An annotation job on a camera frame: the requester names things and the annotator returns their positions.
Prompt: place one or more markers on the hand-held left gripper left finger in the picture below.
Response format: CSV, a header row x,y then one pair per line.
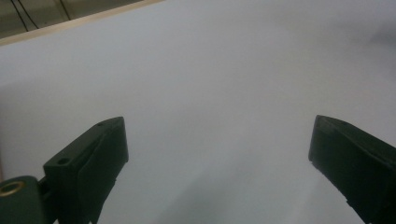
x,y
84,168

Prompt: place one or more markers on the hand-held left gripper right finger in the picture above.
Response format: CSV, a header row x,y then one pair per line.
x,y
358,165

